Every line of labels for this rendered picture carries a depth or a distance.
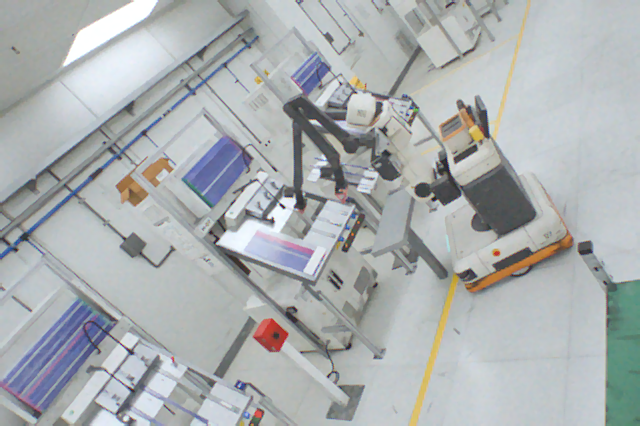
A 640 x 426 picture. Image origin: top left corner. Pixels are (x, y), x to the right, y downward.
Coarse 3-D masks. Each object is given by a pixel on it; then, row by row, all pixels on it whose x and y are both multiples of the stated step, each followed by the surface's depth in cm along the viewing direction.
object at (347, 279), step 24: (336, 264) 330; (360, 264) 347; (264, 288) 342; (288, 288) 312; (312, 288) 309; (336, 288) 323; (360, 288) 340; (264, 312) 329; (312, 312) 303; (360, 312) 332; (288, 336) 340; (336, 336) 310
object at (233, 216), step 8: (256, 176) 326; (264, 176) 326; (256, 184) 320; (248, 192) 315; (240, 200) 309; (248, 200) 309; (232, 208) 304; (240, 208) 304; (232, 216) 299; (240, 216) 305; (232, 224) 302
